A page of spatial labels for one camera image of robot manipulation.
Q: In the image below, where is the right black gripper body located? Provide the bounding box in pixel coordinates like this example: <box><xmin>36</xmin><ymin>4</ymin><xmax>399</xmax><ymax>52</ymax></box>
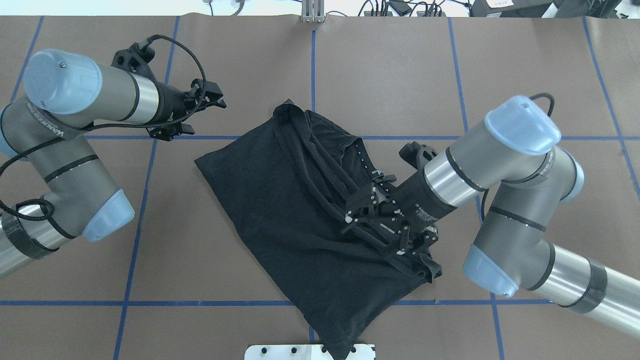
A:
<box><xmin>372</xmin><ymin>172</ymin><xmax>453</xmax><ymax>240</ymax></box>

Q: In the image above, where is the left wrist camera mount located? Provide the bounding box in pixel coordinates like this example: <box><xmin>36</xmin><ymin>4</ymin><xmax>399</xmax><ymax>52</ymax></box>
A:
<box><xmin>110</xmin><ymin>42</ymin><xmax>156</xmax><ymax>80</ymax></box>

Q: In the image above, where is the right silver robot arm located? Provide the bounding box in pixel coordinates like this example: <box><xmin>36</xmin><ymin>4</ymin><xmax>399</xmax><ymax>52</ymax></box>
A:
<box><xmin>343</xmin><ymin>93</ymin><xmax>640</xmax><ymax>338</ymax></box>

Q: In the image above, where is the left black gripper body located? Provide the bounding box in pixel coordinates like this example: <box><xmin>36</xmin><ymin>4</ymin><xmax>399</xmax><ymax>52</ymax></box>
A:
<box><xmin>148</xmin><ymin>83</ymin><xmax>201</xmax><ymax>141</ymax></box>

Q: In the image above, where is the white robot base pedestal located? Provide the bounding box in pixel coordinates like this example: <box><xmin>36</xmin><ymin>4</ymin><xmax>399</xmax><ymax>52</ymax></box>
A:
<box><xmin>244</xmin><ymin>344</ymin><xmax>377</xmax><ymax>360</ymax></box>

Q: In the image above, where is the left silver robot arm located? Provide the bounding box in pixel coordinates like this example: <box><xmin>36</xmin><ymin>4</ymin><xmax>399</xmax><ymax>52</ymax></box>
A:
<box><xmin>1</xmin><ymin>42</ymin><xmax>226</xmax><ymax>278</ymax></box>

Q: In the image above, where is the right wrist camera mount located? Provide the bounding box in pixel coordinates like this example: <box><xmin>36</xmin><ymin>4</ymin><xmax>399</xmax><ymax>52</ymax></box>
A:
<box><xmin>398</xmin><ymin>141</ymin><xmax>438</xmax><ymax>171</ymax></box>

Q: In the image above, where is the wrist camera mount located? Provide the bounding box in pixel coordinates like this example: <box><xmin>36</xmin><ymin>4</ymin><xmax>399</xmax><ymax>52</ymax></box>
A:
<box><xmin>398</xmin><ymin>141</ymin><xmax>438</xmax><ymax>171</ymax></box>
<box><xmin>110</xmin><ymin>42</ymin><xmax>156</xmax><ymax>80</ymax></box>

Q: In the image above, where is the aluminium frame post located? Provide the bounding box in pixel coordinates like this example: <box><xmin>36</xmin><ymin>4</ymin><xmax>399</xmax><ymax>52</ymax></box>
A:
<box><xmin>300</xmin><ymin>0</ymin><xmax>326</xmax><ymax>24</ymax></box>

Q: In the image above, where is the braided black left cable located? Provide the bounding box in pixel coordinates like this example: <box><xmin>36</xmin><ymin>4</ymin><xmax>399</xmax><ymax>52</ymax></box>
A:
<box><xmin>0</xmin><ymin>34</ymin><xmax>208</xmax><ymax>223</ymax></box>

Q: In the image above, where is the black printed t-shirt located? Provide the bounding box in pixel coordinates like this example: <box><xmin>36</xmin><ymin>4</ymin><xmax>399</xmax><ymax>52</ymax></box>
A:
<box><xmin>194</xmin><ymin>101</ymin><xmax>442</xmax><ymax>360</ymax></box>

